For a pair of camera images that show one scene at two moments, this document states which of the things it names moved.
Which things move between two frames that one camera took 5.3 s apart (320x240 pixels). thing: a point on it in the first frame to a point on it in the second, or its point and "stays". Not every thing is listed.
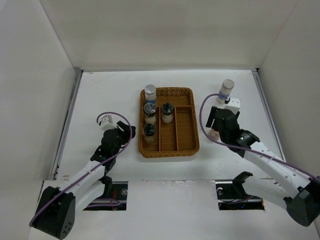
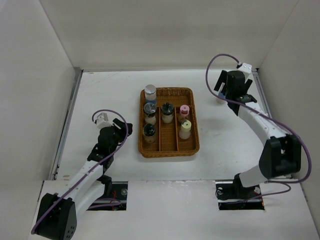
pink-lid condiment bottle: x=214 y=135 to x=184 y=110
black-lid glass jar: x=148 y=131 stays
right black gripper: x=211 y=117 to x=222 y=79
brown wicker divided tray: x=179 y=138 stays
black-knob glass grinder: x=167 y=111 stays
